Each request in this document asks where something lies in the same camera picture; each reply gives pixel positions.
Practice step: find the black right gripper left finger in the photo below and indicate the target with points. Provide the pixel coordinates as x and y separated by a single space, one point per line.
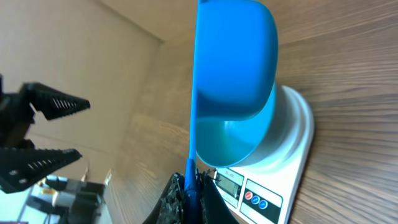
169 207

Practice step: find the blue metal bowl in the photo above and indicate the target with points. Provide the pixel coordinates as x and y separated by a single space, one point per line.
243 143

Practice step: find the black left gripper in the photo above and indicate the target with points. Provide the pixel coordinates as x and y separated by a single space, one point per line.
21 165

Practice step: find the blue plastic measuring scoop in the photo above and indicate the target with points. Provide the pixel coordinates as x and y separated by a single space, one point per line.
234 66

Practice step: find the background clutter of equipment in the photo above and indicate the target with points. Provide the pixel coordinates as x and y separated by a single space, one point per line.
57 199

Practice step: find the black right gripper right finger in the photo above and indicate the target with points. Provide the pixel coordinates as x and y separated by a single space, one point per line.
213 209

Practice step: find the white digital kitchen scale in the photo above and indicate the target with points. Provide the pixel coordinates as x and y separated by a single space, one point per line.
265 192

